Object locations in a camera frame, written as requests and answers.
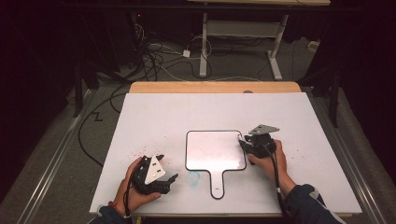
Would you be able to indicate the white metal desk frame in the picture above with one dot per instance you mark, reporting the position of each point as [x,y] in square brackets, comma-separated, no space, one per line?
[239,29]

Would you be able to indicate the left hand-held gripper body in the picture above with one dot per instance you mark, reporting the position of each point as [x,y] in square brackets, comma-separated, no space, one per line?
[154,171]

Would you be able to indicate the wooden table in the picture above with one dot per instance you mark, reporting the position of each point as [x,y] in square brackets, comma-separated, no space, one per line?
[202,87]

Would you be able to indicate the small white power adapter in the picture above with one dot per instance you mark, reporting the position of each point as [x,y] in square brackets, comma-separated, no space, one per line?
[186,53]

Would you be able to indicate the black metal stand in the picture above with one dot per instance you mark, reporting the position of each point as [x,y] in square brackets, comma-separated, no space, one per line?
[77,93]

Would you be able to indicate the large white table sheet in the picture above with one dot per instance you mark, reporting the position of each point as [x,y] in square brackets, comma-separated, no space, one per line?
[186,115]

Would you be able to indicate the aluminium floor rail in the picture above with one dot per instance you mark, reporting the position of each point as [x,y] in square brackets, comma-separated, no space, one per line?
[351,155]
[53,161]

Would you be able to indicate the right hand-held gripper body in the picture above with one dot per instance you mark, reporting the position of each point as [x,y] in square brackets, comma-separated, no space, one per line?
[261,144]

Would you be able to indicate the paddle-shaped whiteboard with black rim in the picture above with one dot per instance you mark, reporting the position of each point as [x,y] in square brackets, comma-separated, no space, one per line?
[214,149]

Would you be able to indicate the person's right hand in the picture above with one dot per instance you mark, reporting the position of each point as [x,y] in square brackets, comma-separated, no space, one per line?
[267,166]

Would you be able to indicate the person's left hand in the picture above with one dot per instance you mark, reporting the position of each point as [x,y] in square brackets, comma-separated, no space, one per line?
[127,196]

